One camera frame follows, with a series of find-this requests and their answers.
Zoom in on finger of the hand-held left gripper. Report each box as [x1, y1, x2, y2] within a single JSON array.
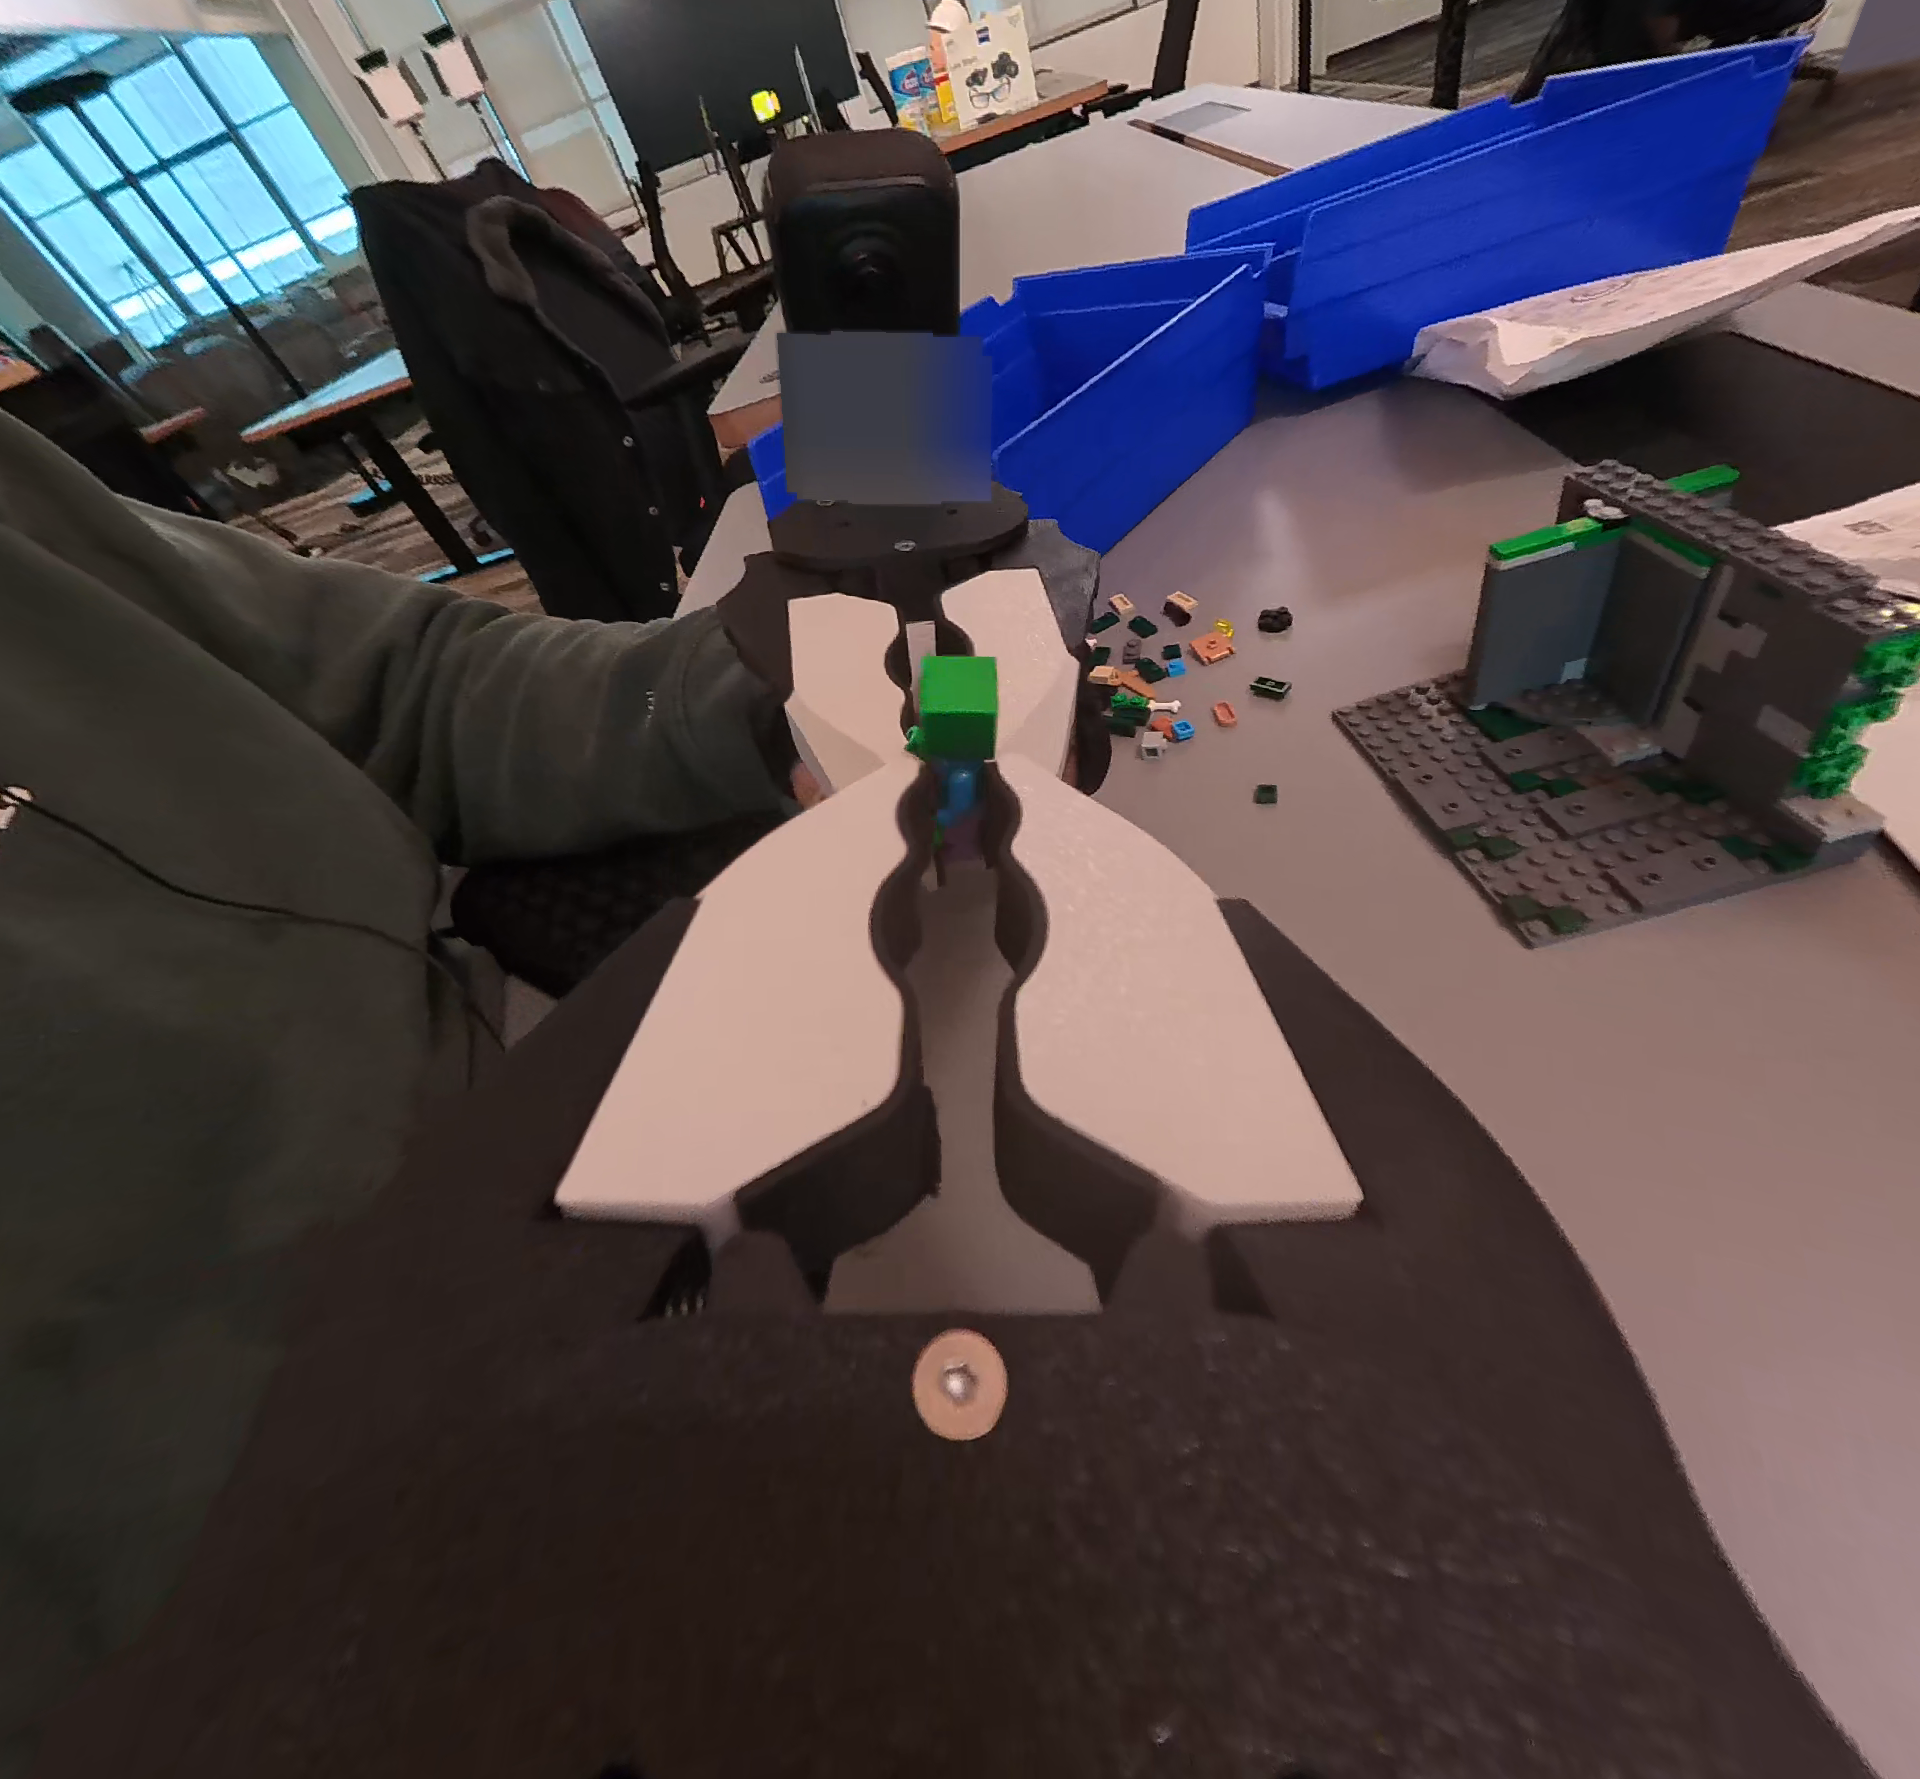
[[784, 589, 920, 792], [934, 561, 1087, 787]]

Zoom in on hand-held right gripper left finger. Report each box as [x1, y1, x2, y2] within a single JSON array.
[[556, 762, 945, 1314]]

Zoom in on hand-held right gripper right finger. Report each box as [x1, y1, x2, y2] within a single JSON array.
[[994, 755, 1366, 1307]]

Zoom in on green cube brick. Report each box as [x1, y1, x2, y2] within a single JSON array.
[[914, 654, 1001, 758]]

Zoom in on small toy bricks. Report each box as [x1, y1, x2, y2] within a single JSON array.
[[1086, 588, 1294, 810]]

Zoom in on large brick-print paper bag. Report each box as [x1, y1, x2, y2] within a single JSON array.
[[1409, 206, 1920, 400]]

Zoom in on person's left forearm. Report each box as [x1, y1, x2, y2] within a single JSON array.
[[0, 406, 793, 868]]

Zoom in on grey desk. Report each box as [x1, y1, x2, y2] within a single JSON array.
[[502, 84, 1920, 1779]]

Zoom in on black chair armrest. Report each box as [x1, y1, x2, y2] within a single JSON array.
[[451, 826, 740, 999]]

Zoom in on white product box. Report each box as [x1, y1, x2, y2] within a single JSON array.
[[937, 4, 1039, 130]]

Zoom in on black jacket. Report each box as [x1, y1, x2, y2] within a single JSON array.
[[353, 159, 726, 621]]

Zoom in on grey brick building model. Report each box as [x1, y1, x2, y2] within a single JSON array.
[[1332, 458, 1889, 950]]

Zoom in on white printed paper sheet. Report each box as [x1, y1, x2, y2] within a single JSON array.
[[1777, 482, 1920, 618]]

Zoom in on black wall display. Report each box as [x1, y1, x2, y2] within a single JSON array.
[[569, 0, 861, 174]]

